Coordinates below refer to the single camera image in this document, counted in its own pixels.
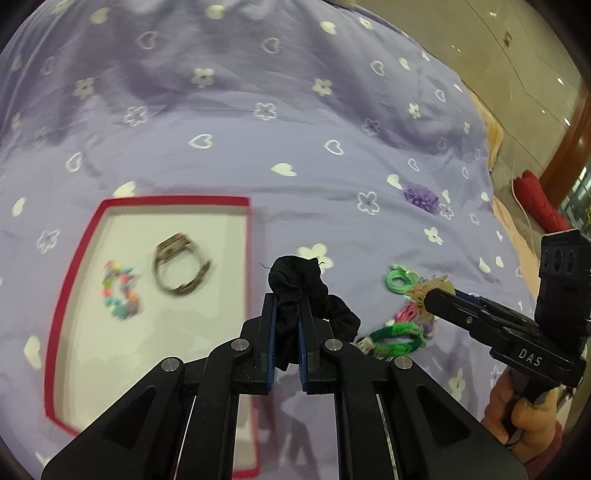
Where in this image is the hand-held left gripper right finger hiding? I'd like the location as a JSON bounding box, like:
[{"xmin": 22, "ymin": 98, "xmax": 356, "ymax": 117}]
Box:
[{"xmin": 298, "ymin": 296, "xmax": 528, "ymax": 480}]

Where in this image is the purple scrunchie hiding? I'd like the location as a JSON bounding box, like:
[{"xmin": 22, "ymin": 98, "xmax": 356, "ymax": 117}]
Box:
[{"xmin": 403, "ymin": 182, "xmax": 440, "ymax": 214}]

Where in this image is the pink hair clip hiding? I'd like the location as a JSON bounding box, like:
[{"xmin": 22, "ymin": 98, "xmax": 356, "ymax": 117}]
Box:
[{"xmin": 394, "ymin": 302, "xmax": 421, "ymax": 325}]

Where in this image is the colourful bead bracelet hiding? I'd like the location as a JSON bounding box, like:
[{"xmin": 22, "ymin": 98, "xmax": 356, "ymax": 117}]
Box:
[{"xmin": 102, "ymin": 261, "xmax": 141, "ymax": 320}]

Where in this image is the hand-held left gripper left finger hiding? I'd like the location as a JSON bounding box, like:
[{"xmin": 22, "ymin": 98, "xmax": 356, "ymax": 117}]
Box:
[{"xmin": 41, "ymin": 292, "xmax": 278, "ymax": 480}]

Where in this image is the person's right hand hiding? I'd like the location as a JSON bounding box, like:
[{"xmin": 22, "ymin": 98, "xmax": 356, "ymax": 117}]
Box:
[{"xmin": 480, "ymin": 369, "xmax": 565, "ymax": 462}]

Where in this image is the brown strap wristwatch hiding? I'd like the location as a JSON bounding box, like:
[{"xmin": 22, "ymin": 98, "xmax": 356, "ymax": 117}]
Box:
[{"xmin": 152, "ymin": 232, "xmax": 214, "ymax": 296}]

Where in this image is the purple flower print blanket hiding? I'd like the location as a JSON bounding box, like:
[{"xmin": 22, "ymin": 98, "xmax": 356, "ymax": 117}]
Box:
[{"xmin": 0, "ymin": 0, "xmax": 539, "ymax": 480}]

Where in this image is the black scrunchie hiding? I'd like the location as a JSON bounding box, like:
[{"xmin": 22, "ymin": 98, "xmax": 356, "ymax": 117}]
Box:
[{"xmin": 268, "ymin": 255, "xmax": 362, "ymax": 372}]

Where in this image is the peach bed sheet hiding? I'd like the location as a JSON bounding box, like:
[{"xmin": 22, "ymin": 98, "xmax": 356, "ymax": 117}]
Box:
[{"xmin": 466, "ymin": 90, "xmax": 544, "ymax": 296}]

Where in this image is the green braided bracelet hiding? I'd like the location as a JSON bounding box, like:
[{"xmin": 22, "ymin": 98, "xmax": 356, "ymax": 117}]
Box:
[{"xmin": 367, "ymin": 323, "xmax": 426, "ymax": 356}]

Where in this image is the red shallow box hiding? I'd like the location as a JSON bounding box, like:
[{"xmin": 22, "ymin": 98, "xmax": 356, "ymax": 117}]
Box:
[{"xmin": 44, "ymin": 196, "xmax": 259, "ymax": 479}]

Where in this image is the green coil hair tie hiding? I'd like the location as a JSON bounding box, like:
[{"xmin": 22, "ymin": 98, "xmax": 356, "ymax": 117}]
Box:
[{"xmin": 385, "ymin": 264, "xmax": 421, "ymax": 296}]

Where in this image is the curved wooden furniture frame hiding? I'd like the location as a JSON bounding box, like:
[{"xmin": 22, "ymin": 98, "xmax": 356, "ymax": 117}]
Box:
[{"xmin": 539, "ymin": 88, "xmax": 591, "ymax": 217}]

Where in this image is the person's right forearm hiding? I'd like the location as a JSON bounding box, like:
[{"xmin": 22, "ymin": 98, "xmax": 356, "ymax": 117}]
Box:
[{"xmin": 547, "ymin": 421, "xmax": 571, "ymax": 462}]

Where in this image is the yellow hair claw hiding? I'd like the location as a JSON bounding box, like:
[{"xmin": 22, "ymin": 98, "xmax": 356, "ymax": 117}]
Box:
[{"xmin": 405, "ymin": 274, "xmax": 455, "ymax": 324}]

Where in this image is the red cushion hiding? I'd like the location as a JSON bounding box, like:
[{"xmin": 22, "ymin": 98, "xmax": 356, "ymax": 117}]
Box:
[{"xmin": 513, "ymin": 170, "xmax": 572, "ymax": 234}]

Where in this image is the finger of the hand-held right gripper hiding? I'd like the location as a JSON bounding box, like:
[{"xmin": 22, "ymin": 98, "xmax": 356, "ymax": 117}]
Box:
[
  {"xmin": 454, "ymin": 288, "xmax": 540, "ymax": 329},
  {"xmin": 424, "ymin": 290, "xmax": 514, "ymax": 346}
]

